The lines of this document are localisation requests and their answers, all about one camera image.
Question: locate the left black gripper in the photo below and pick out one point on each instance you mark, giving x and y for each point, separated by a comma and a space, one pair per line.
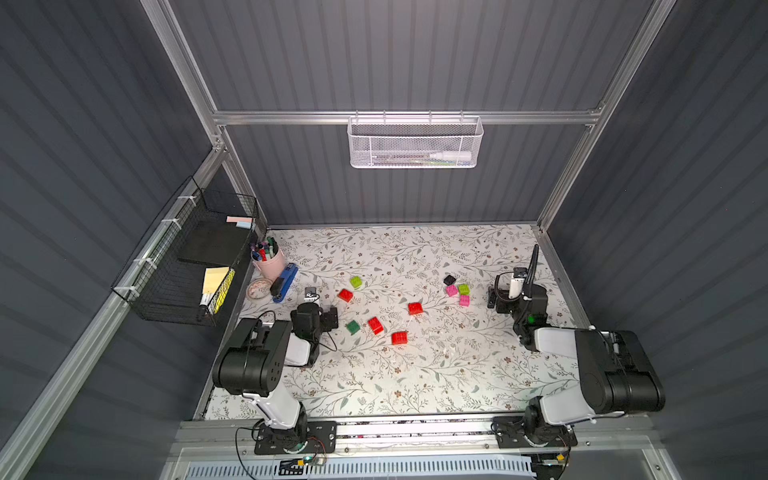
327, 318

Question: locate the black wire wall basket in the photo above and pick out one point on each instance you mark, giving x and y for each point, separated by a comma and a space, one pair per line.
187, 267

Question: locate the yellow sticky note pad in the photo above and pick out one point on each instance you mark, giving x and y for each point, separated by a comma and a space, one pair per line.
216, 285

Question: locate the black notebook in basket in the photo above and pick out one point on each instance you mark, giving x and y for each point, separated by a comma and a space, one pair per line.
214, 244

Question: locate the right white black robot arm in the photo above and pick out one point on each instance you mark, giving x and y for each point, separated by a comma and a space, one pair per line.
615, 375

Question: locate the white marker in basket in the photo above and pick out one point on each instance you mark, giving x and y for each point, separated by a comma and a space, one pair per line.
450, 157

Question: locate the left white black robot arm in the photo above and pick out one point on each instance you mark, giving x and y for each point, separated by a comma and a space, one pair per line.
251, 365

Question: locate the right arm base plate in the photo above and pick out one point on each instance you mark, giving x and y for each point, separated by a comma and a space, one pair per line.
519, 432

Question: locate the dark green lego brick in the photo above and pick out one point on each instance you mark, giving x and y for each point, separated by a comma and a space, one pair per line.
352, 327

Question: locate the white wire mesh basket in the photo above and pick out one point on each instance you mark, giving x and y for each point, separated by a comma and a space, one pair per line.
402, 142

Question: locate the red lego brick rounded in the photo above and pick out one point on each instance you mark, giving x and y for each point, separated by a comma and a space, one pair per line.
399, 338

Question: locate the round tape roll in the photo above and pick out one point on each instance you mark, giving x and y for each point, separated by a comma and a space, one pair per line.
259, 289

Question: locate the pink pen cup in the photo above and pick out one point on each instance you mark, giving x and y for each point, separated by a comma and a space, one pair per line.
268, 258

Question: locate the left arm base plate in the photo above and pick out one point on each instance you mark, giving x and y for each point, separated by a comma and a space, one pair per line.
314, 437

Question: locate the red lego brick long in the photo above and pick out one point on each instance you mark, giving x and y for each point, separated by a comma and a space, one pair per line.
375, 325

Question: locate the blue stapler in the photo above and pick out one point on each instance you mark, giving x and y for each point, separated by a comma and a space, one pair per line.
280, 286

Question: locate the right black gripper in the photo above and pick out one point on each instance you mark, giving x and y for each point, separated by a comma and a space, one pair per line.
519, 298

